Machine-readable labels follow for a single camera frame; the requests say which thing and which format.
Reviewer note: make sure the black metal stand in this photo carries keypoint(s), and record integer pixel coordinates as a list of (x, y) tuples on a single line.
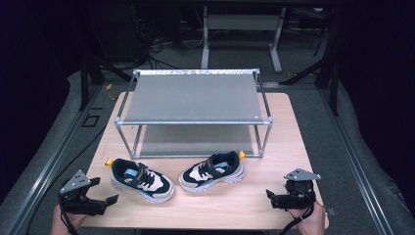
[(89, 75), (329, 71)]

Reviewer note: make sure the grey metal two-tier shoe rack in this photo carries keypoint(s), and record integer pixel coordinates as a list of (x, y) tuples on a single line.
[(192, 98)]

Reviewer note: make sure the navy and white child's sneaker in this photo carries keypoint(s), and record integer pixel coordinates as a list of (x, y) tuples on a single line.
[(143, 179), (212, 171)]

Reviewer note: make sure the aluminium floor rail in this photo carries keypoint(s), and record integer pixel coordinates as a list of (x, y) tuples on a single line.
[(49, 166), (355, 156)]

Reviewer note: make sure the grey metal table bracket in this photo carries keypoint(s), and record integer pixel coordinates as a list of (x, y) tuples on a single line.
[(332, 211)]

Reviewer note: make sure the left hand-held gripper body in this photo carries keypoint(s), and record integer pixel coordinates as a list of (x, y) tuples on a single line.
[(78, 196)]

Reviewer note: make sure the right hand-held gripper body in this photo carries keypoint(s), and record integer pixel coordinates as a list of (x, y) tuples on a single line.
[(298, 196)]

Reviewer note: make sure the grey metal desk frame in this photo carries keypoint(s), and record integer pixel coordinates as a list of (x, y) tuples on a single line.
[(241, 23)]

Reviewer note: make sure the person's left hand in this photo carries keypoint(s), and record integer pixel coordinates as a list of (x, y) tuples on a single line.
[(67, 222)]

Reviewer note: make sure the person's right hand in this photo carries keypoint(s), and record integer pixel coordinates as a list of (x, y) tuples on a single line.
[(310, 220)]

